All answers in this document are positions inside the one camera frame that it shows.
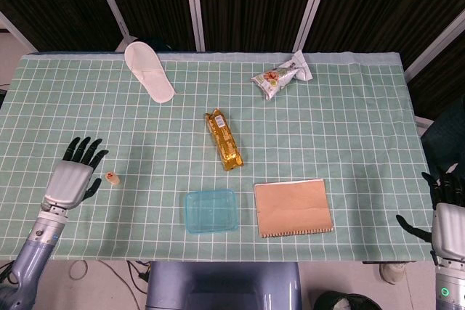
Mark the brown spiral notebook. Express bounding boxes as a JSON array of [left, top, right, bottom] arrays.
[[254, 178, 335, 240]]

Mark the black plug cable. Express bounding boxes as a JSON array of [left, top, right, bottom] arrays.
[[126, 259, 150, 285]]

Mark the thin grey floor cable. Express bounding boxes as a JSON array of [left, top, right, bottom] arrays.
[[94, 259, 141, 310]]

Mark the green white snack bag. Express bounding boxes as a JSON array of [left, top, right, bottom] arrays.
[[250, 49, 314, 101]]

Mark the black waste bin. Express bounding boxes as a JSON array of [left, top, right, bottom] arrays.
[[312, 290, 382, 310]]

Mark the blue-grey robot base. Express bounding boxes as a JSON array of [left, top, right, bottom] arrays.
[[145, 261, 303, 310]]

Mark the white disposable slipper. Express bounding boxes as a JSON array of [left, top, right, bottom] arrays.
[[124, 41, 177, 104]]

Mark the blue clear plastic container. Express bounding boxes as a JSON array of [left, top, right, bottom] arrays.
[[185, 189, 240, 233]]

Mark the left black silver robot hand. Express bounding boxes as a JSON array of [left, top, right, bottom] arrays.
[[40, 136, 109, 213]]

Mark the gold foil biscuit pack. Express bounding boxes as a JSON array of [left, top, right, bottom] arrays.
[[203, 107, 244, 172]]

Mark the black floor cable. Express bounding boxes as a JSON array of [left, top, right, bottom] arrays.
[[0, 261, 17, 284]]

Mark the person in dark clothes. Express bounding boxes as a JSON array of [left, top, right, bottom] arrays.
[[420, 95, 465, 180]]

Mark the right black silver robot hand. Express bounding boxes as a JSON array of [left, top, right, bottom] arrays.
[[395, 171, 465, 266]]

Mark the grey looped cable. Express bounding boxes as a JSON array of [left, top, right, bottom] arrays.
[[68, 260, 89, 281]]

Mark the green checked tablecloth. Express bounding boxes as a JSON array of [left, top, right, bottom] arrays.
[[0, 50, 442, 264]]

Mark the white sneaker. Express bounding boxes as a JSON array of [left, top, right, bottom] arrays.
[[379, 261, 408, 285]]

